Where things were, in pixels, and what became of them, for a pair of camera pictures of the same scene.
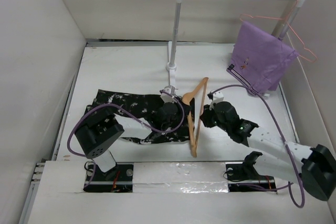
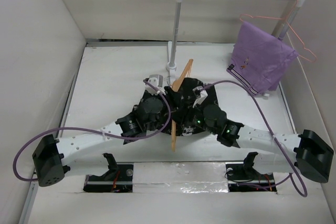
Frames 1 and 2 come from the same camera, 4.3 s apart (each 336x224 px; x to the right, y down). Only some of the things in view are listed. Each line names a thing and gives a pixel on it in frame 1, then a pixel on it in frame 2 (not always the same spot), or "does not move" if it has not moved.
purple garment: (260, 60) does not move
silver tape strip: (180, 177) does not move
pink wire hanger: (284, 18) does not move
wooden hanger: (186, 98) → (180, 76)
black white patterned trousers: (172, 120) → (181, 99)
